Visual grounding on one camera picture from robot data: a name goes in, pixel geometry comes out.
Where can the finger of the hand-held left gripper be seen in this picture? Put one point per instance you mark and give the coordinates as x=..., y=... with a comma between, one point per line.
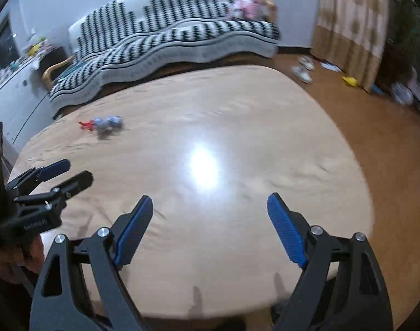
x=79, y=181
x=55, y=169

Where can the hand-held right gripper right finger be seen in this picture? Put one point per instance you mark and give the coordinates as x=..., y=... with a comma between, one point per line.
x=285, y=231

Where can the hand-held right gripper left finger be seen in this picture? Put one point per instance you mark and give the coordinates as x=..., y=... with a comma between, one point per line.
x=134, y=234

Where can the person's left hand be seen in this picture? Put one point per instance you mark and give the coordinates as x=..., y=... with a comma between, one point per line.
x=34, y=258

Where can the red toy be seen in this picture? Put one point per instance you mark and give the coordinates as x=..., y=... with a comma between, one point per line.
x=87, y=126

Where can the small toy figures on table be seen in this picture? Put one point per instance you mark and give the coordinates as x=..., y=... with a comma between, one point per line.
x=108, y=124

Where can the white cabinet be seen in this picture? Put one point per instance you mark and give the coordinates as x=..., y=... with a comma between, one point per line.
x=13, y=103

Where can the black box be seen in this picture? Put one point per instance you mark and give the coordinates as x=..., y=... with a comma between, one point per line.
x=53, y=58

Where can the yellow green toy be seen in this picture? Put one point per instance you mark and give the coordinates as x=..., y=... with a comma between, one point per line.
x=33, y=49

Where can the dark television screen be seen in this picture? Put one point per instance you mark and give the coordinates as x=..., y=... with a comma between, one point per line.
x=5, y=44

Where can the white shoe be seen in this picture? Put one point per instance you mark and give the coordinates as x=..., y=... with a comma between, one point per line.
x=307, y=62
x=302, y=75

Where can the black white striped sofa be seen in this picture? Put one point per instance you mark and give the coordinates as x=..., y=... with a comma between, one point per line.
x=161, y=34

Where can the small blue object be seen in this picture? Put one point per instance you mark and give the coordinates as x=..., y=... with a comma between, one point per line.
x=377, y=89

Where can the white paper sheet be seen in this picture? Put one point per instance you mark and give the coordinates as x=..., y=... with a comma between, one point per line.
x=329, y=66

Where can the pale grey bag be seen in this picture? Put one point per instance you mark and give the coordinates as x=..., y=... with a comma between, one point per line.
x=403, y=93

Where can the beige patterned curtain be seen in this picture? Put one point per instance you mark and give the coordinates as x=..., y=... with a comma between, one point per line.
x=347, y=24

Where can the dark potted plant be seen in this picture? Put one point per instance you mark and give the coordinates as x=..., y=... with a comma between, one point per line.
x=401, y=41

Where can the pink plush toy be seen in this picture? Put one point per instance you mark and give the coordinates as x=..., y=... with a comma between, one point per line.
x=249, y=3

